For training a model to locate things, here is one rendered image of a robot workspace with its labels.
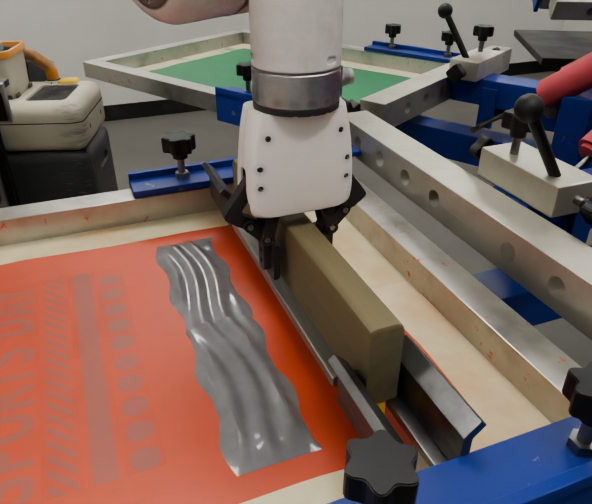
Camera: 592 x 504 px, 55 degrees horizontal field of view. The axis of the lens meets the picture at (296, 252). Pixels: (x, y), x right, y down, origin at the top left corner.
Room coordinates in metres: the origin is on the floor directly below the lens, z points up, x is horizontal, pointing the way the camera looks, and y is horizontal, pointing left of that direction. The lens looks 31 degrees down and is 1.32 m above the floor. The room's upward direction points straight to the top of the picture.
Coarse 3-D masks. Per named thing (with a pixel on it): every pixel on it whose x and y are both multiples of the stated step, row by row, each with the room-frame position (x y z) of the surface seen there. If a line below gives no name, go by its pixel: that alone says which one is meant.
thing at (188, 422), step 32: (256, 320) 0.46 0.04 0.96; (288, 320) 0.46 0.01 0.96; (160, 352) 0.42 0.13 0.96; (192, 352) 0.42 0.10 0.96; (288, 352) 0.42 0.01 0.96; (160, 384) 0.37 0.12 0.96; (192, 384) 0.37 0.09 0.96; (320, 384) 0.37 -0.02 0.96; (160, 416) 0.34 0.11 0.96; (192, 416) 0.34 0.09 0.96; (320, 416) 0.34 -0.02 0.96; (192, 448) 0.30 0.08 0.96; (128, 480) 0.27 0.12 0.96; (160, 480) 0.27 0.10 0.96; (192, 480) 0.27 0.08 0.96; (224, 480) 0.27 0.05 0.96; (256, 480) 0.27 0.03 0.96; (288, 480) 0.27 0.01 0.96
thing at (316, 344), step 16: (256, 240) 0.56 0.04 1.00; (256, 256) 0.53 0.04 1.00; (272, 288) 0.47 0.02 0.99; (288, 288) 0.46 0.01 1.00; (288, 304) 0.44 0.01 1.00; (304, 320) 0.41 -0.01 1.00; (304, 336) 0.39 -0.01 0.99; (320, 336) 0.39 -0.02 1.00; (320, 352) 0.37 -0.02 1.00; (336, 384) 0.34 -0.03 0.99
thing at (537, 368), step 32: (128, 192) 0.70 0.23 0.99; (192, 192) 0.71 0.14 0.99; (0, 224) 0.62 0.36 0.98; (32, 224) 0.63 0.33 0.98; (64, 224) 0.64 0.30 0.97; (96, 224) 0.66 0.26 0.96; (128, 224) 0.67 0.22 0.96; (352, 224) 0.67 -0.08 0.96; (384, 224) 0.61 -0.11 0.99; (384, 256) 0.59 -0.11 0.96; (416, 256) 0.53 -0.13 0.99; (448, 256) 0.53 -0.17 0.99; (416, 288) 0.52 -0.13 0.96; (448, 288) 0.47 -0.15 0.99; (480, 288) 0.47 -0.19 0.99; (448, 320) 0.46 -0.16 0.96; (480, 320) 0.42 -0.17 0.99; (512, 320) 0.42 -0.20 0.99; (480, 352) 0.42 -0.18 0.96; (512, 352) 0.38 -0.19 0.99; (544, 352) 0.38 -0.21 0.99; (512, 384) 0.37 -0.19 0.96; (544, 384) 0.34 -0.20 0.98
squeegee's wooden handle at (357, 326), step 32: (288, 224) 0.48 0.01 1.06; (288, 256) 0.47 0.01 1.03; (320, 256) 0.42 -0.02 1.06; (320, 288) 0.40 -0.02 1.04; (352, 288) 0.37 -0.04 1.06; (320, 320) 0.39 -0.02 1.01; (352, 320) 0.34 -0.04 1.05; (384, 320) 0.33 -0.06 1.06; (352, 352) 0.34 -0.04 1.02; (384, 352) 0.32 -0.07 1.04; (384, 384) 0.32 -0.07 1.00
